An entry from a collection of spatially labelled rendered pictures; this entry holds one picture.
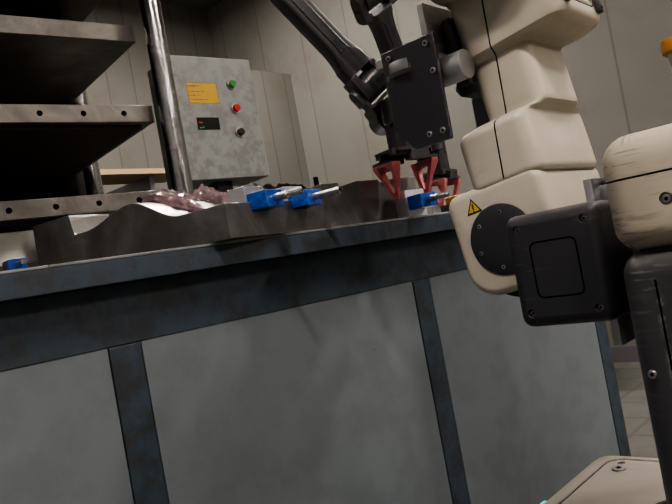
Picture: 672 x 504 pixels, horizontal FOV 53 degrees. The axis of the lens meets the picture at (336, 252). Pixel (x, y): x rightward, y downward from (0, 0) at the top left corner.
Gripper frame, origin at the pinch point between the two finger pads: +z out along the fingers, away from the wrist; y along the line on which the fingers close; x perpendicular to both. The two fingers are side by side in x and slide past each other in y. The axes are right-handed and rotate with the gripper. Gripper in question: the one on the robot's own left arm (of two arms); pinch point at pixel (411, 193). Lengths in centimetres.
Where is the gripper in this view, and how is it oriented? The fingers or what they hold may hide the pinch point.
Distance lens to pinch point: 139.4
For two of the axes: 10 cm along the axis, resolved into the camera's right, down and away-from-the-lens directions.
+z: 1.9, 9.8, -0.2
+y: -8.2, 1.5, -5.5
